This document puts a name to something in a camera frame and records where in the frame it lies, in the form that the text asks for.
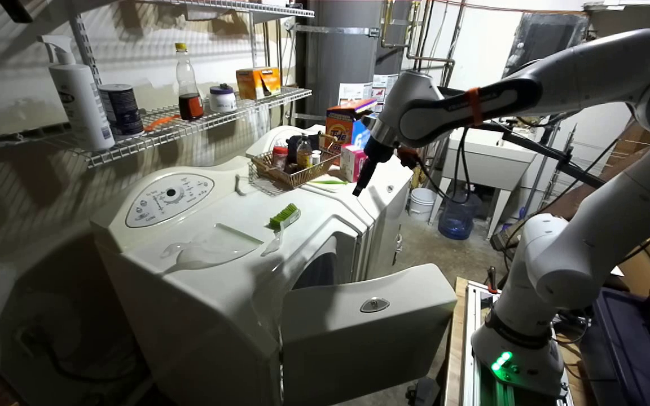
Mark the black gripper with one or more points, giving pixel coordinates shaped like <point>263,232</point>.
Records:
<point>380,155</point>

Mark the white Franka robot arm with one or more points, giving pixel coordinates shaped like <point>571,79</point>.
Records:
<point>603,68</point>

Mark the white washing machine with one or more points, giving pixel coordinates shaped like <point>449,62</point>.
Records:
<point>385,205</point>

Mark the white dryer machine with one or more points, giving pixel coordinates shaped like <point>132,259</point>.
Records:
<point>190,300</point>

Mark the pink cardboard box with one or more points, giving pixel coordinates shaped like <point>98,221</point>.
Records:
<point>352,162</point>

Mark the green plastic scraper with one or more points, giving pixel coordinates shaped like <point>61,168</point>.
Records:
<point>328,182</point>

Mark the orange baking soda box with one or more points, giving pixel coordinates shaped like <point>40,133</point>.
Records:
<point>337,124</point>

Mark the wicker basket with bottles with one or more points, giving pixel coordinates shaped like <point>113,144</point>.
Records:
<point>293,175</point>

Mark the red capped bottle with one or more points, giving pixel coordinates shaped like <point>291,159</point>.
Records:
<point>280,155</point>

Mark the blue water jug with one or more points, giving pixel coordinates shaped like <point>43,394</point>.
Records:
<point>456,218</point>

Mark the grey water heater tank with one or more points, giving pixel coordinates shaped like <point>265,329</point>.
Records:
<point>343,53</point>

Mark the white dryer door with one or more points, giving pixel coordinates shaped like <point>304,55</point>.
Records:
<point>370,323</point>

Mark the metal pipework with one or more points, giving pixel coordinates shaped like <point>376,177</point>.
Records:
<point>417,46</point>

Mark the white jar dark lid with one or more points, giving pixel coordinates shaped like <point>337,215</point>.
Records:
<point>221,99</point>

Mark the wooden platform board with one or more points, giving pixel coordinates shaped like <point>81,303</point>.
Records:
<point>453,347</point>

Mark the oval dryer control panel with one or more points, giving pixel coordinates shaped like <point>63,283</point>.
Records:
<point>168,197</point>

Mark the clear bottle brown liquid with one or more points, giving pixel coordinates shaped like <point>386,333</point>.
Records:
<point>188,92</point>

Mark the orange sponge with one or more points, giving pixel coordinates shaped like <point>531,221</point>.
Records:
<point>160,122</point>

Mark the dark framed window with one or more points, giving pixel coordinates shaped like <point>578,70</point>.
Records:
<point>540,41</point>

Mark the dark cylindrical can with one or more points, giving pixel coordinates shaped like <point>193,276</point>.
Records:
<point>123,110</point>

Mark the tall white bottle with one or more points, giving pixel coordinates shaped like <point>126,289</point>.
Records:
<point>81,104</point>

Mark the dark blue storage bin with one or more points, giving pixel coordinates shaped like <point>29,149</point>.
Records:
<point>626,362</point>

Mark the aluminium frame rail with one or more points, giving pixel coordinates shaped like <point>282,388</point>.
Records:
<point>475,339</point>

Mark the black camera boom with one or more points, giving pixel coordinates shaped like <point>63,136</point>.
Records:
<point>565,159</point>

